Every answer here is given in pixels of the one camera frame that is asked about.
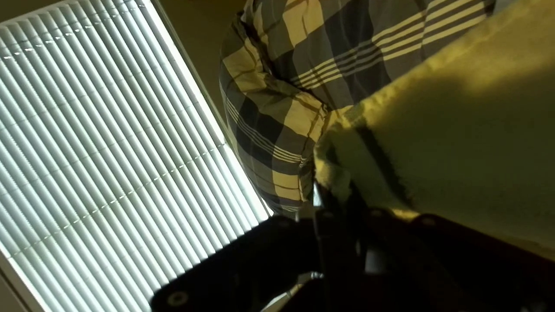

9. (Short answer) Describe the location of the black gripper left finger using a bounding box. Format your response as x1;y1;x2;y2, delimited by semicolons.
150;178;351;312

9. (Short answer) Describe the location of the white window blind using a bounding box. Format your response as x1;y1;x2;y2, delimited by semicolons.
0;0;275;312

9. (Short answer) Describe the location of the plaid pillow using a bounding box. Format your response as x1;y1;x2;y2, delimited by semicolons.
217;0;497;219

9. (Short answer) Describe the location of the cream towel with blue stripes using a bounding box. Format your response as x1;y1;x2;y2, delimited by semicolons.
313;0;555;258

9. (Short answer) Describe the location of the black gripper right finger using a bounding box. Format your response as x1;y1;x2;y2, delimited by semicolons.
346;188;555;312

